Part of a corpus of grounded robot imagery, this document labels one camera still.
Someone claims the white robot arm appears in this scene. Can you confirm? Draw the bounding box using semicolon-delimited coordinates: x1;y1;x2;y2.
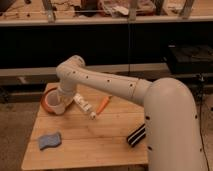
56;55;209;171

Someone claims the orange carrot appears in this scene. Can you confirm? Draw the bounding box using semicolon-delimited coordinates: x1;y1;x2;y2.
96;96;111;115

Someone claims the white tube bottle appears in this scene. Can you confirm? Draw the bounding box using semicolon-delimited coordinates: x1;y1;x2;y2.
74;93;96;119

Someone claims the black white striped block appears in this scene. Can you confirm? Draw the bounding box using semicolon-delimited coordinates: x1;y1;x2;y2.
126;124;146;147

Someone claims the clear plastic container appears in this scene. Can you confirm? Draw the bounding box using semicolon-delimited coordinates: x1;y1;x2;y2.
98;0;156;17

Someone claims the black box on shelf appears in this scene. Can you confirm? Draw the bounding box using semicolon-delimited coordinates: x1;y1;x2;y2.
165;45;213;74

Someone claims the blue sponge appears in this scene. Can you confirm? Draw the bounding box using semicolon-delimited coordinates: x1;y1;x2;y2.
38;132;62;150

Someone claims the black hanging cable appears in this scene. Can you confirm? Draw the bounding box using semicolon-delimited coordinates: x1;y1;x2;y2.
126;19;131;77

